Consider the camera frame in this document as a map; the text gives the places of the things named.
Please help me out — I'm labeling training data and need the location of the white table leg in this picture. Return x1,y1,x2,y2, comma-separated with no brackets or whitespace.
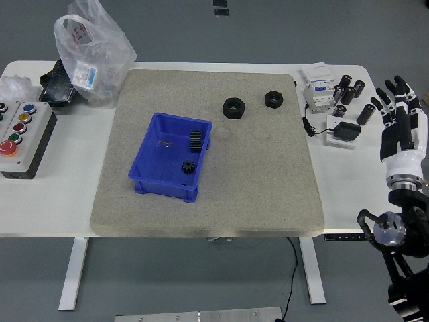
299,237,326,305
58,237,88,311

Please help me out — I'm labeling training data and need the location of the metal plate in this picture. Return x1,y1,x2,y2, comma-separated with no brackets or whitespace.
114,306,284,322

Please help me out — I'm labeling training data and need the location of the blue plastic bin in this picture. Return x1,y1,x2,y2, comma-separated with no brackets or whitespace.
129,112,214,205

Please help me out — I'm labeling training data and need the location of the crumpled clear plastic wrap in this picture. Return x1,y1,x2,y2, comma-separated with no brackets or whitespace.
0,75,41,105

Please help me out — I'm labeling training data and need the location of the black cable under table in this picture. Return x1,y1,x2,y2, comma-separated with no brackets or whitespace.
280,237,299,321

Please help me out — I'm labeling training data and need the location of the white switch box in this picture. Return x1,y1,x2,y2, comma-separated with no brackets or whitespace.
299,62,336,84

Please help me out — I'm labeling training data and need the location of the small black hex nut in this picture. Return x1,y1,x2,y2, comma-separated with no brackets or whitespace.
264,90,285,108

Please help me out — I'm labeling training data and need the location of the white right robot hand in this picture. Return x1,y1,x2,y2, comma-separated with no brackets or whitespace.
370,75,429,179

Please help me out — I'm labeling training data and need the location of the white blue carton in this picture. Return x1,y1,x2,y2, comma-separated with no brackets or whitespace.
72,62,98,90

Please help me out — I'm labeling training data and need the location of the black table control panel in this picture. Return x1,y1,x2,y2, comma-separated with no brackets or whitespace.
324,233,366,242

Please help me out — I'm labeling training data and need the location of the grey-brown mat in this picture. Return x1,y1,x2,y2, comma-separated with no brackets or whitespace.
89,68,325,239

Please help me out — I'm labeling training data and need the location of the translucent plastic bag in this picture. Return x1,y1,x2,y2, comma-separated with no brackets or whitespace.
54,0,138,109

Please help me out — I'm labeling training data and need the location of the large black gear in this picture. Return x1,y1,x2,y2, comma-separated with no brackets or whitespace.
189,129,203,154

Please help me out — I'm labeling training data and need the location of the black power adapter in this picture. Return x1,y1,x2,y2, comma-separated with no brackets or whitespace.
331,121,362,142

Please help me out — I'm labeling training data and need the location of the white circuit breaker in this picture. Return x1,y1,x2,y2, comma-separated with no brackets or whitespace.
303,80,338,115

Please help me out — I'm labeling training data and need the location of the large black hex nut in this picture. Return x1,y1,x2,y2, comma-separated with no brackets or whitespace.
222,97,247,120

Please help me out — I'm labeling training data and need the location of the black adapter cord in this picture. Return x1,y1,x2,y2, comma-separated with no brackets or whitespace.
302,103,336,138

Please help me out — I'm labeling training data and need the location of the grey under-table bracket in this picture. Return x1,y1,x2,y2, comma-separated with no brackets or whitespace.
206,237,234,251

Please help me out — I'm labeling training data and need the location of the white plate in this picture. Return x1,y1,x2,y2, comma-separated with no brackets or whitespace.
323,115,358,150

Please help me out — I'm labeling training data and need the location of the grey five-button control box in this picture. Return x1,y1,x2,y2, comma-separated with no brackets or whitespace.
0,101,58,180

